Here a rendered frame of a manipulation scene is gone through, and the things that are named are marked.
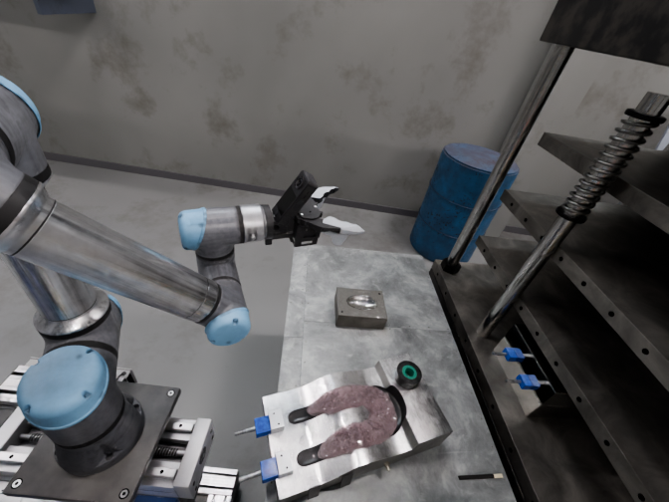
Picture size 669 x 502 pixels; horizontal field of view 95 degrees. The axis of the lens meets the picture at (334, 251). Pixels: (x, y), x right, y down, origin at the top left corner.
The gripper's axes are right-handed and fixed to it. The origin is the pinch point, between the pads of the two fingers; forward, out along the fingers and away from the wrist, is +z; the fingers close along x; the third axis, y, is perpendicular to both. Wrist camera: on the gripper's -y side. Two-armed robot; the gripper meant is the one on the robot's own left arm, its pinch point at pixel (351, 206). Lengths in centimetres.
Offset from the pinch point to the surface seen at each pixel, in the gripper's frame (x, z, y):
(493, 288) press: -3, 103, 68
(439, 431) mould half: 43, 22, 49
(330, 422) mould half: 30, -6, 54
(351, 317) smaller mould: -3, 18, 60
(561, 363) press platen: 41, 66, 37
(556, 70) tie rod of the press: -32, 87, -24
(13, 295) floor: -128, -148, 165
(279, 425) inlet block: 26, -19, 54
